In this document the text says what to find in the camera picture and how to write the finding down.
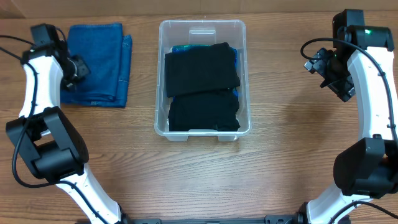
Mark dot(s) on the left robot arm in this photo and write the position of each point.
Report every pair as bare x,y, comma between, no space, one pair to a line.
48,149

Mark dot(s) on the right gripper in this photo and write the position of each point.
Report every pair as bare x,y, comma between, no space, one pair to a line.
333,86

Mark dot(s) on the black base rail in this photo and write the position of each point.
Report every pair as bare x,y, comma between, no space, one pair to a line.
211,221

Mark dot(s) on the blue denim jeans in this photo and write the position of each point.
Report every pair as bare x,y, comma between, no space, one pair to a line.
107,53

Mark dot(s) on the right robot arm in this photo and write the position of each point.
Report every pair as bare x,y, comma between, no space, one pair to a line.
360,65

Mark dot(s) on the clear plastic storage bin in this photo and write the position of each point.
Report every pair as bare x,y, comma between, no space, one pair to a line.
202,32

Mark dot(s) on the black cloth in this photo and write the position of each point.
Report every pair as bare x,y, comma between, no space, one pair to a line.
202,70
215,110

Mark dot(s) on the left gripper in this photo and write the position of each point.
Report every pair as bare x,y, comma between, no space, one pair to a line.
84,70

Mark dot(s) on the shiny blue sequin cloth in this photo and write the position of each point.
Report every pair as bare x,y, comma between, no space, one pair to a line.
186,48

